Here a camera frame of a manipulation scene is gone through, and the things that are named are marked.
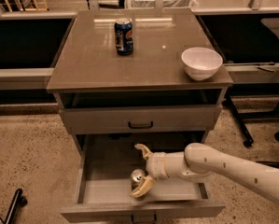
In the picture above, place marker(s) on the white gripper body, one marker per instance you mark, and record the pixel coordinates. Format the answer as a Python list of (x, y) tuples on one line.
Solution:
[(155, 166)]

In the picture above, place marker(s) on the closed top drawer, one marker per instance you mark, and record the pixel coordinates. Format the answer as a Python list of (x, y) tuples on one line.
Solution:
[(149, 119)]

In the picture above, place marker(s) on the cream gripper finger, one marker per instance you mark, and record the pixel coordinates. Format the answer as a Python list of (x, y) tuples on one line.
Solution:
[(146, 152), (145, 188)]

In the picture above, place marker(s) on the black table leg with caster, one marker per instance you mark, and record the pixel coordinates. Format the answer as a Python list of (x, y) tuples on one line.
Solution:
[(248, 140)]

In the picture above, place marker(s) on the silver 7up soda can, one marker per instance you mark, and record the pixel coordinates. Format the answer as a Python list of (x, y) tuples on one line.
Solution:
[(137, 178)]

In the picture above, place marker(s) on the blue Pepsi soda can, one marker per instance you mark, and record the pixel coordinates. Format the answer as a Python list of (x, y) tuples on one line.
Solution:
[(124, 36)]

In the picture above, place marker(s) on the black chair base leg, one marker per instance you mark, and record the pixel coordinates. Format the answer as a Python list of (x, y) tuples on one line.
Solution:
[(18, 201)]

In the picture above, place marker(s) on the wire mesh basket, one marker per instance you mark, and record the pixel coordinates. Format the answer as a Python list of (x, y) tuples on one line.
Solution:
[(135, 4)]

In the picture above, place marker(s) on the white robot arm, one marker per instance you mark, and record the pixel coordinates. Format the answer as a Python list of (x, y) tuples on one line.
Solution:
[(196, 163)]

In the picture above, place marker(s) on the white ceramic bowl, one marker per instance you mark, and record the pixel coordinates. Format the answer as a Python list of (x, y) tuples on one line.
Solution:
[(201, 63)]

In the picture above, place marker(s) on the open middle drawer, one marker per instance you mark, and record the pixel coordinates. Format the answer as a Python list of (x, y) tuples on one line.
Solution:
[(105, 181)]

